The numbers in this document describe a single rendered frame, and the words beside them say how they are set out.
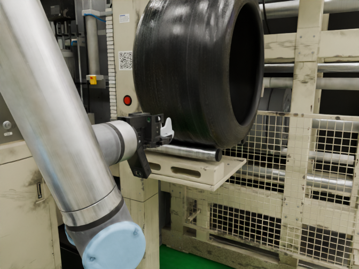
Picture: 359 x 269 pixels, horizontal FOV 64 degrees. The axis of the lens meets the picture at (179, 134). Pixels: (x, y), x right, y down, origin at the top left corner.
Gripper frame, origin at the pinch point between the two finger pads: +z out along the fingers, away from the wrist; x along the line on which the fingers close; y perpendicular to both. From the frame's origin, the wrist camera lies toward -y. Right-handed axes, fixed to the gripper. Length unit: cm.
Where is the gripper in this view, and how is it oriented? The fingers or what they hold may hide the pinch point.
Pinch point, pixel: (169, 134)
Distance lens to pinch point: 81.4
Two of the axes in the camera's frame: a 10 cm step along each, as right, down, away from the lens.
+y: 0.2, -9.8, -2.0
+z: 5.0, -1.6, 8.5
